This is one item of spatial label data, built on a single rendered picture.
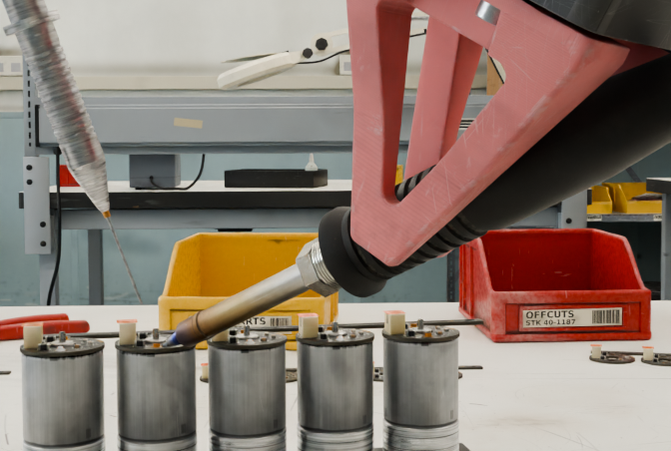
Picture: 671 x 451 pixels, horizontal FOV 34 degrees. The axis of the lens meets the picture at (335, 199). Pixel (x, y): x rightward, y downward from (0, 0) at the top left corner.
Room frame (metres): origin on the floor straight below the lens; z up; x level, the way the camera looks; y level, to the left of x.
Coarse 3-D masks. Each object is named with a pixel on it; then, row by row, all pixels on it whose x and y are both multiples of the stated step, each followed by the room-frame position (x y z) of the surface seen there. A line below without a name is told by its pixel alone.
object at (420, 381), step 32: (384, 352) 0.35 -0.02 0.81; (416, 352) 0.34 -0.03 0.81; (448, 352) 0.34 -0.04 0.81; (384, 384) 0.35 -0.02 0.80; (416, 384) 0.34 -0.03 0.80; (448, 384) 0.34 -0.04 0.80; (384, 416) 0.35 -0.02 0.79; (416, 416) 0.34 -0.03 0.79; (448, 416) 0.34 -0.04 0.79; (384, 448) 0.35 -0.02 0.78; (416, 448) 0.34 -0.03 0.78; (448, 448) 0.34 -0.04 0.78
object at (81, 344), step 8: (48, 336) 0.33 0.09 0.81; (40, 344) 0.32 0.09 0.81; (48, 344) 0.32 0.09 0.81; (80, 344) 0.33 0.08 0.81; (88, 344) 0.33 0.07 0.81; (96, 344) 0.33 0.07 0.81; (104, 344) 0.33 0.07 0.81; (24, 352) 0.32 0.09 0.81; (32, 352) 0.32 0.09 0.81; (40, 352) 0.32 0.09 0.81; (48, 352) 0.32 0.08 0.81; (56, 352) 0.32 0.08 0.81; (64, 352) 0.32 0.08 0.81; (72, 352) 0.32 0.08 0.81; (80, 352) 0.32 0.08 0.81; (88, 352) 0.32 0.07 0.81
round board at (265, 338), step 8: (232, 336) 0.33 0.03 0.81; (264, 336) 0.34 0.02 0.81; (272, 336) 0.34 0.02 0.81; (280, 336) 0.34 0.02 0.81; (208, 344) 0.34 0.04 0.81; (216, 344) 0.33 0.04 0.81; (224, 344) 0.33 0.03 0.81; (232, 344) 0.33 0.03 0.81; (240, 344) 0.33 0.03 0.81; (248, 344) 0.33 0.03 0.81; (256, 344) 0.33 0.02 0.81; (264, 344) 0.33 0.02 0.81; (272, 344) 0.33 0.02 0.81; (280, 344) 0.33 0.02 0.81
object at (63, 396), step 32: (96, 352) 0.33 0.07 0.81; (32, 384) 0.32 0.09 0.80; (64, 384) 0.32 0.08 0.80; (96, 384) 0.33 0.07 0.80; (32, 416) 0.32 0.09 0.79; (64, 416) 0.32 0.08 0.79; (96, 416) 0.32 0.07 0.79; (32, 448) 0.32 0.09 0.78; (64, 448) 0.32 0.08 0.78; (96, 448) 0.32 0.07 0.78
